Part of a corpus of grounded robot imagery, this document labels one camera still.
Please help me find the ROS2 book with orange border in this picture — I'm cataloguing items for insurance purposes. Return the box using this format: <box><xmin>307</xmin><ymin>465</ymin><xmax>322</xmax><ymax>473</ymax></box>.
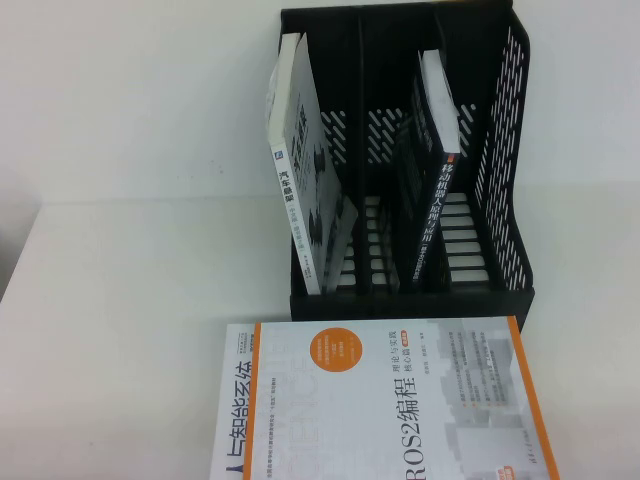
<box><xmin>249</xmin><ymin>315</ymin><xmax>561</xmax><ymax>480</ymax></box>

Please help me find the white car suspension book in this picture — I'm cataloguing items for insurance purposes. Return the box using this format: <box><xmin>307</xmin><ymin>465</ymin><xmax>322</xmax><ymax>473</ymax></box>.
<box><xmin>264</xmin><ymin>32</ymin><xmax>360</xmax><ymax>297</ymax></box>

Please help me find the black mobile robot book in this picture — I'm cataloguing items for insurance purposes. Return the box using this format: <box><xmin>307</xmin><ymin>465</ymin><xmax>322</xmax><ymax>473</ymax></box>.
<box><xmin>387</xmin><ymin>48</ymin><xmax>464</xmax><ymax>294</ymax></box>

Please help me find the black perforated book stand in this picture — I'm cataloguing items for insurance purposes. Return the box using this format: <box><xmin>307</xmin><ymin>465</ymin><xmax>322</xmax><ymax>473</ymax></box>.
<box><xmin>278</xmin><ymin>0</ymin><xmax>535</xmax><ymax>335</ymax></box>

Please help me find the magazine with blue-suited man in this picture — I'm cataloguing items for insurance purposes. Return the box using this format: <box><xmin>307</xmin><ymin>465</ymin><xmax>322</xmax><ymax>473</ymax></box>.
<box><xmin>208</xmin><ymin>322</ymin><xmax>259</xmax><ymax>480</ymax></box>

